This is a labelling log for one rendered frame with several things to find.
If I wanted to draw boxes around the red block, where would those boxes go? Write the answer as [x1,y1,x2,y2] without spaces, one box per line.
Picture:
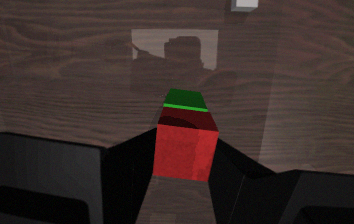
[152,106,219,182]

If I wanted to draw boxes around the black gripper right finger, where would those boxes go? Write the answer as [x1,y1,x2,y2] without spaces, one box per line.
[207,138,354,224]

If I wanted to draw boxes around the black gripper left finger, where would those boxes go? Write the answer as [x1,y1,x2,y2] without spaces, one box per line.
[0,128,157,224]

